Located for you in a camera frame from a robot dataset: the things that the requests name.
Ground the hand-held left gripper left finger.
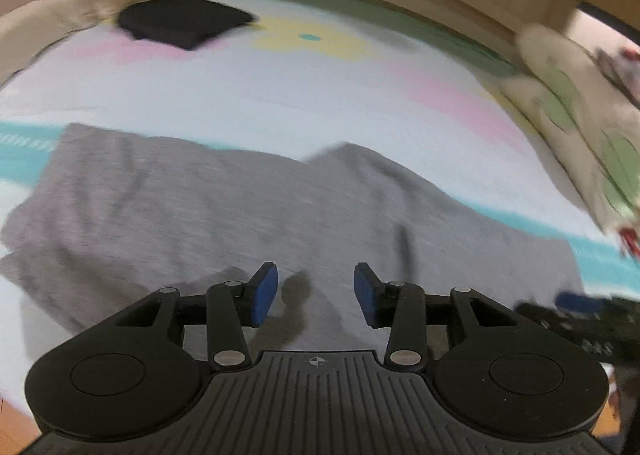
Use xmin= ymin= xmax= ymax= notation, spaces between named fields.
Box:
xmin=117 ymin=262 xmax=279 ymax=368

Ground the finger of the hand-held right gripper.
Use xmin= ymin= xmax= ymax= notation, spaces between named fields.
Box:
xmin=515 ymin=291 xmax=607 ymax=331

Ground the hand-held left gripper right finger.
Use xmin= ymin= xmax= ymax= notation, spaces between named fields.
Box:
xmin=353 ymin=262 xmax=521 ymax=368

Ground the floral bed sheet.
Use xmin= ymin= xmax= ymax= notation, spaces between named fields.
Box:
xmin=0 ymin=0 xmax=640 ymax=416

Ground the grey and pink cloth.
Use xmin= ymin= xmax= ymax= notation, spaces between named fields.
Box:
xmin=594 ymin=49 xmax=640 ymax=103

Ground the folded black garment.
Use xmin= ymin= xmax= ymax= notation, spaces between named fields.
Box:
xmin=117 ymin=0 xmax=258 ymax=52

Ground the beige quilt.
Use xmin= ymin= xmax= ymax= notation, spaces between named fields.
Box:
xmin=0 ymin=0 xmax=168 ymax=88

